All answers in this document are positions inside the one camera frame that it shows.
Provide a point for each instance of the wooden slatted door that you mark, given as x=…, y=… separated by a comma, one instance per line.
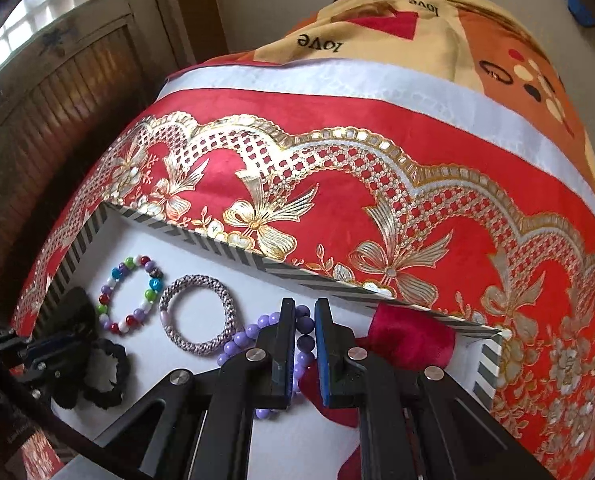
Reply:
x=63, y=99

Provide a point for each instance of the orange cartoon blanket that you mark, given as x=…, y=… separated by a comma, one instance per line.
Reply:
x=473, y=43

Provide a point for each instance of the white striped jewelry tray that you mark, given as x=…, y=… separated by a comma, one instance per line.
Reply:
x=443, y=431

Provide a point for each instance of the red gold floral tablecloth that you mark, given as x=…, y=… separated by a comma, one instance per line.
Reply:
x=388, y=181

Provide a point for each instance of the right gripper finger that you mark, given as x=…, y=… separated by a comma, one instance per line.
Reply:
x=340, y=382
x=274, y=389

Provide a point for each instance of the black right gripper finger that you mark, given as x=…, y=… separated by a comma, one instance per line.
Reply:
x=52, y=347

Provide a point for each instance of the black scrunchie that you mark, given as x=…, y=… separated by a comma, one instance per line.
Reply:
x=105, y=382

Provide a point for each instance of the blue cloth on wall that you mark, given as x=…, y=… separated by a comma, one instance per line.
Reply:
x=582, y=15

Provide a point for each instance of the red satin bow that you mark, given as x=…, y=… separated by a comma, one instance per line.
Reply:
x=406, y=339

